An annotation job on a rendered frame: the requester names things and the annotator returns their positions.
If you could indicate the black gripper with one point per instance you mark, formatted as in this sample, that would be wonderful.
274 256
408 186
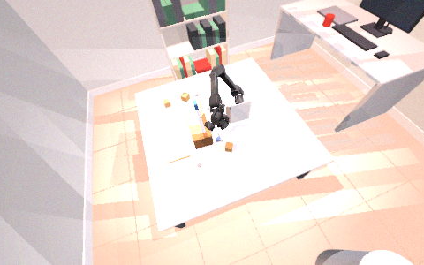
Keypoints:
211 126

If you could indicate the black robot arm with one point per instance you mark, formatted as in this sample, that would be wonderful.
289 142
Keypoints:
215 100

